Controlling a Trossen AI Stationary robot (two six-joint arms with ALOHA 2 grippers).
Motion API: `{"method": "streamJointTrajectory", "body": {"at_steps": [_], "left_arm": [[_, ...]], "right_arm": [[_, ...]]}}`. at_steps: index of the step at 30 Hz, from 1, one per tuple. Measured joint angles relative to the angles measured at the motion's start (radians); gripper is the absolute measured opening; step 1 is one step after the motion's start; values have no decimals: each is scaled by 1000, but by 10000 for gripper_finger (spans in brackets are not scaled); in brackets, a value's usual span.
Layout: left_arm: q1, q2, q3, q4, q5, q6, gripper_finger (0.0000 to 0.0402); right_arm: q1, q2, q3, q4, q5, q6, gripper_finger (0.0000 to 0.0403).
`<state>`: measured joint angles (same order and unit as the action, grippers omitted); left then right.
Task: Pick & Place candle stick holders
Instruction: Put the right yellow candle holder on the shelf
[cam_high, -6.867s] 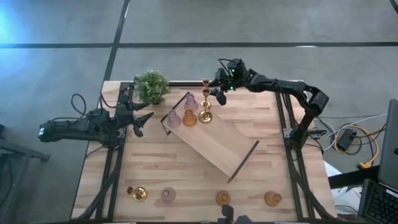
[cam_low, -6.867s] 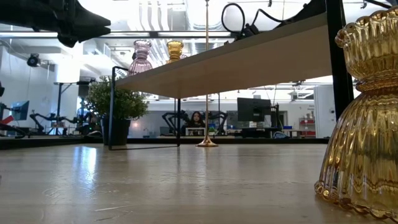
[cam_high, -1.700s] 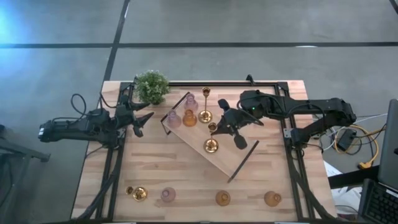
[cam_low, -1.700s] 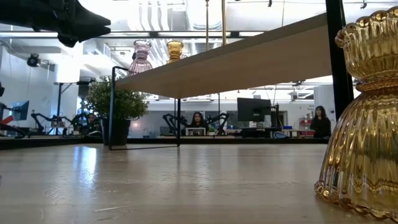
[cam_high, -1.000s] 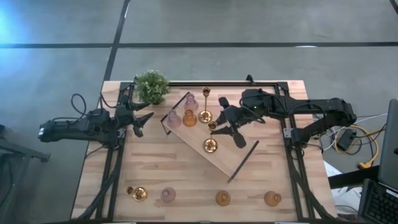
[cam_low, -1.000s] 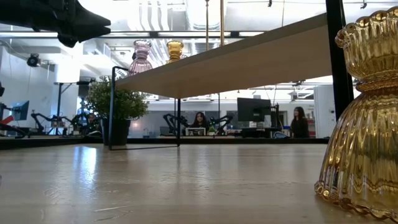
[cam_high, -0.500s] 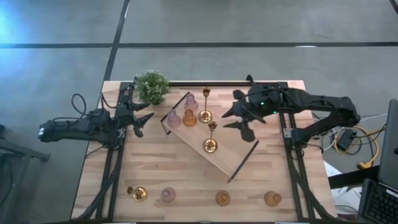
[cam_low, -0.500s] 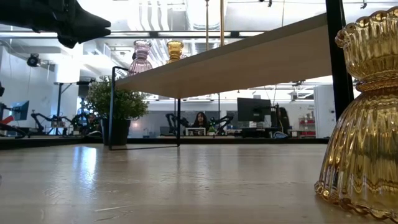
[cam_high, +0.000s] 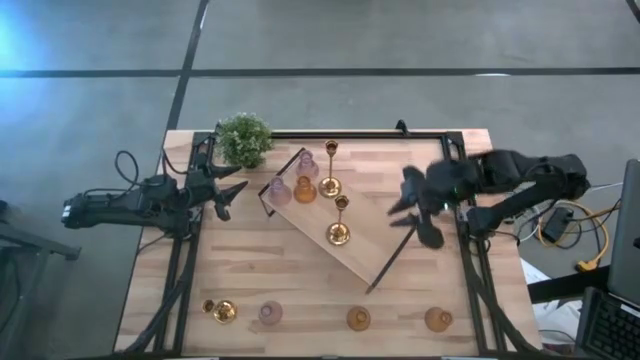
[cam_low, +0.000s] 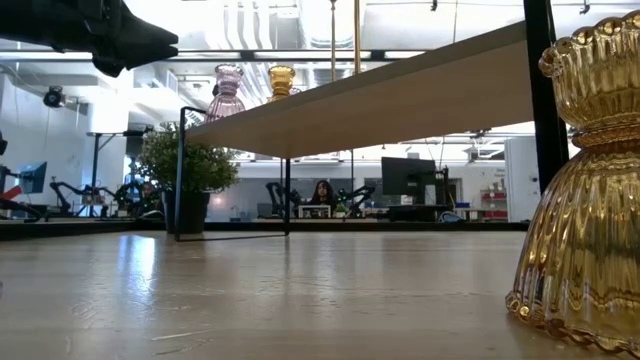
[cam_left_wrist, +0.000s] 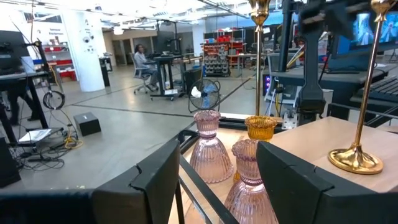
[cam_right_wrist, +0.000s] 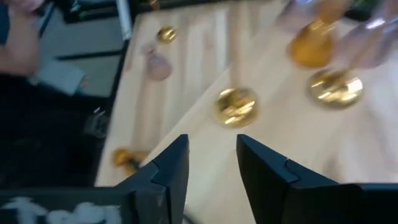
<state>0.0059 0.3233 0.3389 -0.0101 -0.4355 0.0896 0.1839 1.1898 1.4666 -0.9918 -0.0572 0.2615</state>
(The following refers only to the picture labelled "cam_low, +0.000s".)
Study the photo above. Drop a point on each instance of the white background desk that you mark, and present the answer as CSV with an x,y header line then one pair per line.
x,y
315,210

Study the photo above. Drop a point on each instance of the white cabinet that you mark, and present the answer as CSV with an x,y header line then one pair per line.
x,y
520,180

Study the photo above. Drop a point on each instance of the black background robot arm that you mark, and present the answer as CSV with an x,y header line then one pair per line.
x,y
125,192
360,194
275,192
60,192

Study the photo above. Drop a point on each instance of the pink ribbed glass candle holder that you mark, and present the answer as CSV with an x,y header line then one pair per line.
x,y
227,107

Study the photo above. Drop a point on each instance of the small green desk plant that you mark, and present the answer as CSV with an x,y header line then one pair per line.
x,y
341,208

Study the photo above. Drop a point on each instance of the black T-shaped stand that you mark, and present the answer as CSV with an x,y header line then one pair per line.
x,y
95,175

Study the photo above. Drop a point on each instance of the black computer monitor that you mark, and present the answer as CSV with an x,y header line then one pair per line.
x,y
407,176

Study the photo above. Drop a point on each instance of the black overhead frame beam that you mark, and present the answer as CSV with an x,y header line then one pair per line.
x,y
300,55

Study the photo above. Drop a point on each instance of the amber ribbed glass candle holder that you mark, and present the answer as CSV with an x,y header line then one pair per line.
x,y
281,80
585,225

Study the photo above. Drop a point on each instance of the red storage rack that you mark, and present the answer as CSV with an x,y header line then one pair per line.
x,y
495,197

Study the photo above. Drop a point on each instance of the green potted plant black pot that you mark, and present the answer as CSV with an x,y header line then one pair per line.
x,y
200,165

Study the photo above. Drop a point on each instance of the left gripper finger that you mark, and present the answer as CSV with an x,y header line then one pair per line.
x,y
130,57
147,35

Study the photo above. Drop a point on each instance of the black background desk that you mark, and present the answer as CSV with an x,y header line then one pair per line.
x,y
420,212

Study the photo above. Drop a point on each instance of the tall gold metal candlestick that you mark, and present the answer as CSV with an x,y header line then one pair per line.
x,y
357,35
332,40

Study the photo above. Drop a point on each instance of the person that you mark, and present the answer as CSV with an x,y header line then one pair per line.
x,y
324,192
148,192

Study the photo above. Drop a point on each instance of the blue-lit computer monitor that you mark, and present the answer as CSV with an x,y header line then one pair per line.
x,y
31,177

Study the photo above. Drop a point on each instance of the black ceiling spotlight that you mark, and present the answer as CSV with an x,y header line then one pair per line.
x,y
215,90
54,96

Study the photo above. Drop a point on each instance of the black metal table frame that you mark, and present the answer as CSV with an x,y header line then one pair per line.
x,y
375,226

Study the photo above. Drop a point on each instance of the wooden shelf black metal legs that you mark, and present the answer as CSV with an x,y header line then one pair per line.
x,y
400,100

